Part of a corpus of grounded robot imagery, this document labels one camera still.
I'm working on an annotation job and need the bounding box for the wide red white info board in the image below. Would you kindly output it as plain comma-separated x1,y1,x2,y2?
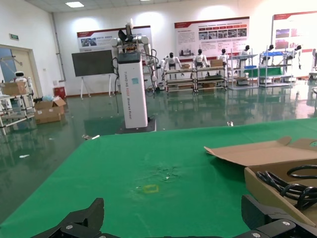
174,16,250,60

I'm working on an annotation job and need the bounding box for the white pipe-frame shelf rack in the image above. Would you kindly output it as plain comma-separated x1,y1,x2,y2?
227,53,260,90

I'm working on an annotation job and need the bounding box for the blue pipe-frame shelf rack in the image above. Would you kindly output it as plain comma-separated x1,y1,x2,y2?
258,51,293,88

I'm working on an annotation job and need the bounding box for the yellow square tape mark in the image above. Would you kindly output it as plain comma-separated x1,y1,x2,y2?
142,184,159,194

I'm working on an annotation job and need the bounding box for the green table cloth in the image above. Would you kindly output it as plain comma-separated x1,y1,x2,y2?
0,118,317,238

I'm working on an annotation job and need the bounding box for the clear crumpled tape patch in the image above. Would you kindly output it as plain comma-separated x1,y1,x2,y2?
148,163,183,183

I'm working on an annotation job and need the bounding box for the white black humanoid robot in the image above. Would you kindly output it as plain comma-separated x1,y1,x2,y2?
160,52,180,71
192,49,208,68
293,44,303,69
264,44,276,61
217,49,230,65
239,45,252,57

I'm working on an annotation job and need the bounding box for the open cardboard floor box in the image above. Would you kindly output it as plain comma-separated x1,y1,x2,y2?
34,98,67,115

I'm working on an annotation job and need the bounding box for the dark screen on stand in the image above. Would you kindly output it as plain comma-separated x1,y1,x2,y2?
71,49,114,99

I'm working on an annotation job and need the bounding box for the small white round-head robot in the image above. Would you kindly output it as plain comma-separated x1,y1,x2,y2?
13,71,33,86

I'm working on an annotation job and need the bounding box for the closed cardboard floor box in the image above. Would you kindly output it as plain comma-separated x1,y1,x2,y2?
34,110,62,124

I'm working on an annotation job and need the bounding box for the beige pipe-frame shelf rack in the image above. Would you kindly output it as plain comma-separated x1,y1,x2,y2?
163,68,198,93
194,65,228,91

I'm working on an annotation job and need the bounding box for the cardboard box on rack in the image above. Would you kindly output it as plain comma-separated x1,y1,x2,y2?
1,81,27,96

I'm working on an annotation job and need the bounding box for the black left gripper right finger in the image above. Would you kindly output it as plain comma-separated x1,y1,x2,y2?
237,194,317,238

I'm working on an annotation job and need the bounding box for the beige door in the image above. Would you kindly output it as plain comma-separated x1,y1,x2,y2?
0,44,38,100

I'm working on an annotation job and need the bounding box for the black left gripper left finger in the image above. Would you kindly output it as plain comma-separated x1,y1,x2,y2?
32,197,112,238

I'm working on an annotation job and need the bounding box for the white wall pipe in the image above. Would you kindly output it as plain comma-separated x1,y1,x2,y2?
51,11,67,82

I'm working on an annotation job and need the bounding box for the open brown cardboard box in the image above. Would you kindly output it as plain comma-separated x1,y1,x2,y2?
204,136,317,227

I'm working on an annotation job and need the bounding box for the black power cable bundle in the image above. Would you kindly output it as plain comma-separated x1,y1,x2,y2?
256,165,317,211

